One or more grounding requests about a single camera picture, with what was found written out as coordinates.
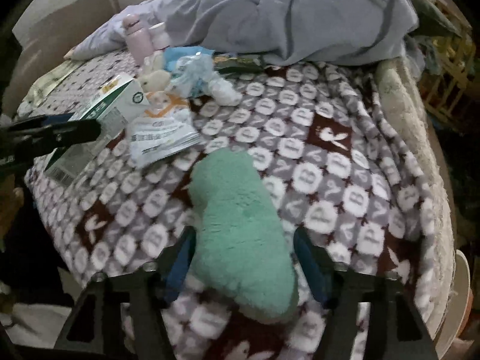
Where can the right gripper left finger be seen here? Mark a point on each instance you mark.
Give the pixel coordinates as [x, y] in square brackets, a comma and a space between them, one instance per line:
[161, 282]

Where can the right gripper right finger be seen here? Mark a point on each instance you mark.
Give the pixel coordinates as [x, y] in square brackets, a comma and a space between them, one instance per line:
[329, 287]

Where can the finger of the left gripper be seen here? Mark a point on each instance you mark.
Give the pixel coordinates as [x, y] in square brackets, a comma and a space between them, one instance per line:
[41, 125]
[86, 130]

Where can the green white carton box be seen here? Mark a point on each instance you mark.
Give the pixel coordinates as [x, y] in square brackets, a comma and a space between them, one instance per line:
[116, 104]

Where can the blue white snack wrapper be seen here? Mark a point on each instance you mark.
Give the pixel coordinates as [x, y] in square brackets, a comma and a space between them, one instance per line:
[164, 129]

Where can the green plush slipper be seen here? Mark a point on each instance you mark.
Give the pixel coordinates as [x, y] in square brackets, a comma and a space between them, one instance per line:
[241, 249]

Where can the white blue plastic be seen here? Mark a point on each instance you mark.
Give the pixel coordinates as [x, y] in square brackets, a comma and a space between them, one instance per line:
[193, 75]

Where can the dark green snack packet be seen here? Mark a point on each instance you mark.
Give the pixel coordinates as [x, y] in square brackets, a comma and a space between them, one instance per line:
[227, 65]

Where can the white trash bucket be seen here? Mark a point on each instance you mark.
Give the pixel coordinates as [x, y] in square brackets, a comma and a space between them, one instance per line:
[458, 309]

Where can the person's left hand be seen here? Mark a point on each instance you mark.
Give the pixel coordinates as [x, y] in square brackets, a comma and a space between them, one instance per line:
[12, 199]

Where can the green plaid cloth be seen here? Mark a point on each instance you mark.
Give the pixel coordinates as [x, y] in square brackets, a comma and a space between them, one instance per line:
[44, 85]

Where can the pink thermos bottle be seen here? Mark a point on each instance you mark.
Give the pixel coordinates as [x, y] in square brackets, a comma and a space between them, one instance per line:
[137, 38]

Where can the patterned fleece blanket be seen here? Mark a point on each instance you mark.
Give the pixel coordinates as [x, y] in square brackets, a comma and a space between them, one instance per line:
[331, 163]

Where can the white pink-label bottle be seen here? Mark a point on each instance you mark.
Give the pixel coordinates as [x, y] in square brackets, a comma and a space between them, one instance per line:
[159, 37]

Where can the cream quilted mattress pad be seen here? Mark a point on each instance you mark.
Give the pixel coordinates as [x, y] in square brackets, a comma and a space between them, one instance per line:
[404, 110]

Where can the wooden baby crib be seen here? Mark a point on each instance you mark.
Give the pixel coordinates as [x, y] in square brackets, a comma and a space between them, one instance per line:
[442, 92]

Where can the lavender blue duvet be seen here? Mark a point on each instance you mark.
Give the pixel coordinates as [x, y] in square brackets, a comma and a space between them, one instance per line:
[342, 32]

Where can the grey green pillow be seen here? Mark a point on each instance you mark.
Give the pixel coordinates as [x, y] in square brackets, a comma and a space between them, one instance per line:
[431, 21]

